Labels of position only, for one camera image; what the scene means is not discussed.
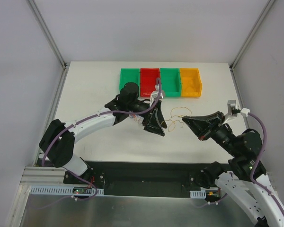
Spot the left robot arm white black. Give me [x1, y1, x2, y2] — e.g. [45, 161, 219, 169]
[39, 79, 167, 184]

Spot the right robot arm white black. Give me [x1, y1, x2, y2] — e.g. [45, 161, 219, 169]
[182, 108, 284, 227]

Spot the green plastic bin right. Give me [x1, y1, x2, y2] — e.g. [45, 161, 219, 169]
[160, 68, 182, 97]

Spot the green plastic bin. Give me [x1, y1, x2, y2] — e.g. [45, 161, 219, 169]
[119, 68, 140, 90]
[160, 68, 182, 97]

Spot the red plastic bin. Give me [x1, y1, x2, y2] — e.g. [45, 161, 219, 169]
[140, 68, 160, 97]

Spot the yellow plastic bin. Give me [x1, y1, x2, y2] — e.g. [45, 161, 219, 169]
[179, 68, 202, 98]

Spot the green plastic bin left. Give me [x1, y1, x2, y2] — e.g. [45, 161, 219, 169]
[119, 68, 140, 90]

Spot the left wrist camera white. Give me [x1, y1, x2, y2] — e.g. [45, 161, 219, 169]
[150, 85, 165, 105]

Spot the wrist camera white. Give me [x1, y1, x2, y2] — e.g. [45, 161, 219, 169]
[223, 99, 251, 123]
[150, 85, 165, 105]

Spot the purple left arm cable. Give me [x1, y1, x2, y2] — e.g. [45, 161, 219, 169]
[41, 78, 162, 167]

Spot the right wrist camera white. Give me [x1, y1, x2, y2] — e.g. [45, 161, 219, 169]
[223, 99, 251, 123]

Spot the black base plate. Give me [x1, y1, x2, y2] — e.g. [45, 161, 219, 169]
[63, 161, 231, 198]

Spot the right white cable duct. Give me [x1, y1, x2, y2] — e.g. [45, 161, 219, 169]
[189, 190, 206, 199]

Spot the white cable duct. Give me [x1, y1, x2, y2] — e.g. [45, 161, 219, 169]
[189, 190, 206, 199]
[31, 185, 104, 196]

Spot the left white cable duct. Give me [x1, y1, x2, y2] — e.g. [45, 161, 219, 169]
[31, 185, 104, 196]

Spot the aluminium frame rail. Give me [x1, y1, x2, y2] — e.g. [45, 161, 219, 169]
[20, 166, 69, 185]

